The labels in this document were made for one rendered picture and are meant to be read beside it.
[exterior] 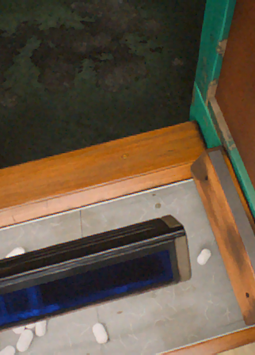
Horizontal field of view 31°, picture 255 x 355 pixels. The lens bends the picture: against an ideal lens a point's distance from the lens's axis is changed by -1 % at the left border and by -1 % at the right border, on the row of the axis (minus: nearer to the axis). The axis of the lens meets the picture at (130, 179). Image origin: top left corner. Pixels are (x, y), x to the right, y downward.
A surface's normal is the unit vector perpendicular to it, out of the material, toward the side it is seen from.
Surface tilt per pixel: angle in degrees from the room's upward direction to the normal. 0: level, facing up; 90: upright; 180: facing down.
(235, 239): 67
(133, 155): 0
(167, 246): 58
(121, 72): 0
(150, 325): 0
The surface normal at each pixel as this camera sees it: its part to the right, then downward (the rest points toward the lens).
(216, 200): -0.90, 0.07
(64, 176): -0.03, -0.43
